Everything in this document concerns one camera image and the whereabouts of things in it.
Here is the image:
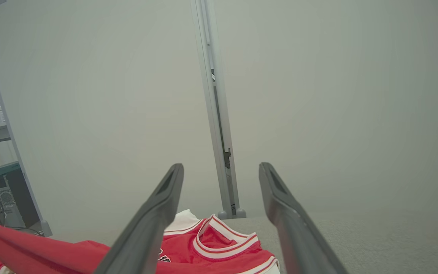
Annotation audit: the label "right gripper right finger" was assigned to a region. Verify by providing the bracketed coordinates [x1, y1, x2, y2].
[259, 162, 349, 274]

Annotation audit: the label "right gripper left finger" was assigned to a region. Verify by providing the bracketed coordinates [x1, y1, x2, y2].
[94, 163, 184, 274]

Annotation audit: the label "red white basketball jersey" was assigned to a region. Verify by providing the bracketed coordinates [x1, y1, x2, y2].
[86, 209, 280, 274]

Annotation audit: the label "red white basketball shorts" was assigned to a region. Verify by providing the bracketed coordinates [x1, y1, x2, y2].
[0, 223, 102, 274]

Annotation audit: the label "grey aluminium partition post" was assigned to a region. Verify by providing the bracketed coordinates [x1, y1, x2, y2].
[190, 0, 247, 220]
[0, 11, 53, 237]

